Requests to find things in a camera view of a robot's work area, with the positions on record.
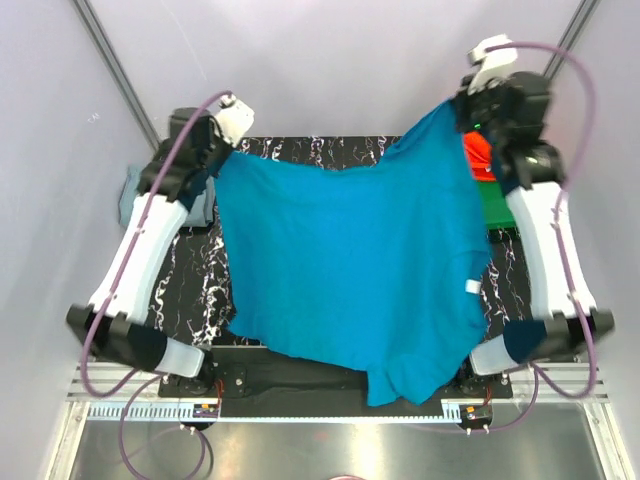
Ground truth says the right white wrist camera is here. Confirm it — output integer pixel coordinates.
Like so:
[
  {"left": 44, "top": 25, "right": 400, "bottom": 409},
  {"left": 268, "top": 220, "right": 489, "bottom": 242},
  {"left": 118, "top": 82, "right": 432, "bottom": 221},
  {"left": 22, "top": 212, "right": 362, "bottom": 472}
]
[{"left": 467, "top": 34, "right": 518, "bottom": 94}]

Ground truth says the black marble pattern mat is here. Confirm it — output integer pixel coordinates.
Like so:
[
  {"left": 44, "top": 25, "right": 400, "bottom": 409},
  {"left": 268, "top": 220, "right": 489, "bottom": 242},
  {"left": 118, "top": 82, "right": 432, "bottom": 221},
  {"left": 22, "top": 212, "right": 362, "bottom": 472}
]
[{"left": 146, "top": 136, "right": 532, "bottom": 346}]

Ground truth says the aluminium rail frame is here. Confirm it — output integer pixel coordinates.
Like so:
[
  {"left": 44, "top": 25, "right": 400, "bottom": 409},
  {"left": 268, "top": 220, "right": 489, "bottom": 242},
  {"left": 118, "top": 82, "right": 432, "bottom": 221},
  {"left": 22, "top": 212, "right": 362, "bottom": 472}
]
[{"left": 45, "top": 363, "right": 635, "bottom": 479}]

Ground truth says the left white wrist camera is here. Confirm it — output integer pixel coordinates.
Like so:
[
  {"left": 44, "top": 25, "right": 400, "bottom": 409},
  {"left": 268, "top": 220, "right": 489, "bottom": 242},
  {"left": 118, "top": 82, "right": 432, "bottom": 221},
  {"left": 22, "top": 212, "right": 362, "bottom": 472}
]
[{"left": 213, "top": 94, "right": 255, "bottom": 148}]

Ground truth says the folded grey-blue t shirt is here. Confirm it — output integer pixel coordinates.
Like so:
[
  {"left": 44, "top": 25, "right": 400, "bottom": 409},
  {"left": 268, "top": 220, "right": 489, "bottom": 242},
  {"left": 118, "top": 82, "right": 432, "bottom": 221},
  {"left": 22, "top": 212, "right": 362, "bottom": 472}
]
[{"left": 119, "top": 165, "right": 215, "bottom": 228}]

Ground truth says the teal blue t shirt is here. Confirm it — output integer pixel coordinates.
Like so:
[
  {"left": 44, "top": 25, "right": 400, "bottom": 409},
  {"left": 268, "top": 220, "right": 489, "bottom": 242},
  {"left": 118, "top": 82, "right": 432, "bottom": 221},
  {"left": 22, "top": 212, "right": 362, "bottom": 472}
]
[{"left": 215, "top": 102, "right": 491, "bottom": 407}]

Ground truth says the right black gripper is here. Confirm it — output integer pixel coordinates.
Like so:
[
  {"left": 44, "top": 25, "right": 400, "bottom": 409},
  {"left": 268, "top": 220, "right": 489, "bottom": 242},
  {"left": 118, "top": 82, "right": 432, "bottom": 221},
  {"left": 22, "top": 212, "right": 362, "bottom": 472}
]
[{"left": 450, "top": 70, "right": 509, "bottom": 148}]

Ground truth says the orange t shirt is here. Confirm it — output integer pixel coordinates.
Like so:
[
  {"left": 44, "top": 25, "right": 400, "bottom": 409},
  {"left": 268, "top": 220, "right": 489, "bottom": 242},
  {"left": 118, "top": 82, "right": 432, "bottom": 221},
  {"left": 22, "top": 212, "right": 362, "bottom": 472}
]
[{"left": 463, "top": 132, "right": 496, "bottom": 182}]

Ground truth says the left black connector box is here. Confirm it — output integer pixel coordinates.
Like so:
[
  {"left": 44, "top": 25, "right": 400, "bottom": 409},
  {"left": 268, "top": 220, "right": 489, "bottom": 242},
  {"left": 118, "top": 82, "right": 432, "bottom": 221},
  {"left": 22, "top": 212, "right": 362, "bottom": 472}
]
[{"left": 192, "top": 400, "right": 221, "bottom": 421}]

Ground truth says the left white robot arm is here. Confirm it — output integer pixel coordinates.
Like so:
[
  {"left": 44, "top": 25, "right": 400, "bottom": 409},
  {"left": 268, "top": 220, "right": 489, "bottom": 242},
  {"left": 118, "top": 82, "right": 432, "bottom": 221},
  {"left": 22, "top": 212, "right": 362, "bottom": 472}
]
[{"left": 66, "top": 97, "right": 254, "bottom": 396}]

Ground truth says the right black connector box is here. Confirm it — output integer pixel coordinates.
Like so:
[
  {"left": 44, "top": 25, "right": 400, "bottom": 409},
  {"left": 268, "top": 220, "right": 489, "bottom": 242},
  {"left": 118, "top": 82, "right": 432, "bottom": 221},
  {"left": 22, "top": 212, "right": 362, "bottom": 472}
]
[{"left": 459, "top": 403, "right": 493, "bottom": 430}]

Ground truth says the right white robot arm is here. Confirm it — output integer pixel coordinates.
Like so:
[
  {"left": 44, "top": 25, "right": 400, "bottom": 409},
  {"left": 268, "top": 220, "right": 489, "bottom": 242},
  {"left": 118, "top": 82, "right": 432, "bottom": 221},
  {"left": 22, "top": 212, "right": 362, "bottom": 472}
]
[{"left": 453, "top": 72, "right": 614, "bottom": 399}]

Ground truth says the green plastic bin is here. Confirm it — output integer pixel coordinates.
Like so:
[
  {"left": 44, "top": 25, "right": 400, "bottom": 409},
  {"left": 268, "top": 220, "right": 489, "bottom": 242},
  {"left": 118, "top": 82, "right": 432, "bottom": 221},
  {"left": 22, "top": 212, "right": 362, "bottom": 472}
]
[{"left": 476, "top": 181, "right": 516, "bottom": 230}]

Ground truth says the black connector box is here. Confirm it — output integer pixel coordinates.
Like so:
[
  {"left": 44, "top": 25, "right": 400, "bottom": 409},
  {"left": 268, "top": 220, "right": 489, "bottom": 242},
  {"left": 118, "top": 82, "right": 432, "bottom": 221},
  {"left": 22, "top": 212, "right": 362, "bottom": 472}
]
[
  {"left": 459, "top": 403, "right": 493, "bottom": 430},
  {"left": 192, "top": 400, "right": 221, "bottom": 421}
]

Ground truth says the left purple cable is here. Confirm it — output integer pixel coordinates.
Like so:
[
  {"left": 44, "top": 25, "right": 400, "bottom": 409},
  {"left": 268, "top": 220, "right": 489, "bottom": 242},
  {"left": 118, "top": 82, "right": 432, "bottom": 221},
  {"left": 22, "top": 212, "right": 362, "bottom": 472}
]
[{"left": 79, "top": 89, "right": 236, "bottom": 477}]

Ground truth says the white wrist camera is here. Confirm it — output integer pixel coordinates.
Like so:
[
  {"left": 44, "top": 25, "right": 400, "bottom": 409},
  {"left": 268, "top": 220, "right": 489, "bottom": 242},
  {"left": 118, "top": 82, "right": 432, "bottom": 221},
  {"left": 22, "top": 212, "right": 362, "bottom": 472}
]
[
  {"left": 213, "top": 94, "right": 255, "bottom": 148},
  {"left": 467, "top": 34, "right": 518, "bottom": 94}
]

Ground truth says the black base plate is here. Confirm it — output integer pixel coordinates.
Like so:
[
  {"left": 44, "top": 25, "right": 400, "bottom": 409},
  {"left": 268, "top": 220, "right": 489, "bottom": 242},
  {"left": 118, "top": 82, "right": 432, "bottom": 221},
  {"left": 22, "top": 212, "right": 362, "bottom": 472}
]
[{"left": 157, "top": 344, "right": 513, "bottom": 419}]

